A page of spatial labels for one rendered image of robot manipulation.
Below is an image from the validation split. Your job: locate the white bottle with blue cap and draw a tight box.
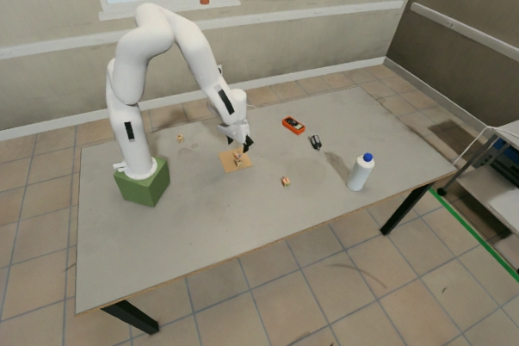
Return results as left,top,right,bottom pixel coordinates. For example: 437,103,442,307
346,153,374,191

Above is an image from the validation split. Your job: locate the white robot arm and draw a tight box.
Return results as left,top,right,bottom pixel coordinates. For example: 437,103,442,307
106,3,248,180

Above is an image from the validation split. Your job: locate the orange pocket multimeter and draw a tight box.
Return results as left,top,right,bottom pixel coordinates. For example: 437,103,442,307
282,116,306,135

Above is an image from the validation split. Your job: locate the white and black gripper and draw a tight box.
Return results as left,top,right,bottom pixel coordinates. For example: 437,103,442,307
226,123,254,153

